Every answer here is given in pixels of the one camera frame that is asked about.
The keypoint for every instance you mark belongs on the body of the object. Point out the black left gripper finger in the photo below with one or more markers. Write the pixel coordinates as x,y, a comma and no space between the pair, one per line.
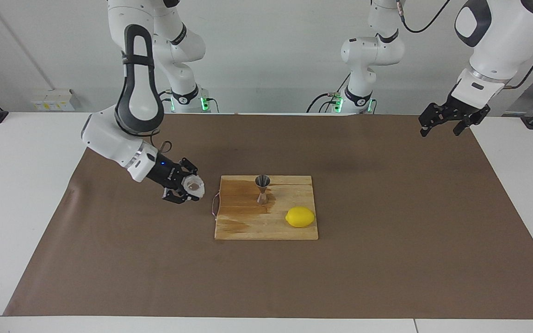
465,125
433,115

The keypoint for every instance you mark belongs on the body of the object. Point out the white wall socket box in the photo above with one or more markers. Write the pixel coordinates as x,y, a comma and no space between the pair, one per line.
53,101

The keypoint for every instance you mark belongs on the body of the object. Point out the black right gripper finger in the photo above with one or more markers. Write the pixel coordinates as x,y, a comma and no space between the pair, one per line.
189,166
176,196

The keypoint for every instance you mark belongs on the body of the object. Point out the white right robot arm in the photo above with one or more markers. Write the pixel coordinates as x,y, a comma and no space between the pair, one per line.
139,101

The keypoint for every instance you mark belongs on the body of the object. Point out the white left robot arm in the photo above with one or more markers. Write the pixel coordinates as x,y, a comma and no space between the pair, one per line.
493,46

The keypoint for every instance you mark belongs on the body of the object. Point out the brown paper table mat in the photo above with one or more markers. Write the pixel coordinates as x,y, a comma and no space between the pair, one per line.
387,231

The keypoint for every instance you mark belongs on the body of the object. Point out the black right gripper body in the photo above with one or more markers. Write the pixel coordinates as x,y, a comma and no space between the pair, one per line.
167,175

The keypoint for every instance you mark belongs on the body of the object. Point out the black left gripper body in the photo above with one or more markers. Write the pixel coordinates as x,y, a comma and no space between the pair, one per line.
467,108

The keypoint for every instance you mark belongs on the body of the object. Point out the steel double jigger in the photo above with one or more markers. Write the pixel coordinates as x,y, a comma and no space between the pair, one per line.
262,189

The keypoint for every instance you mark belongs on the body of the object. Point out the yellow lemon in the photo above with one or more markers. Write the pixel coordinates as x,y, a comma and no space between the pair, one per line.
300,217

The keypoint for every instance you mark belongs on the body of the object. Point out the clear frosted plastic cup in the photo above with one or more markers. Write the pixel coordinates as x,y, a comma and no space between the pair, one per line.
194,186

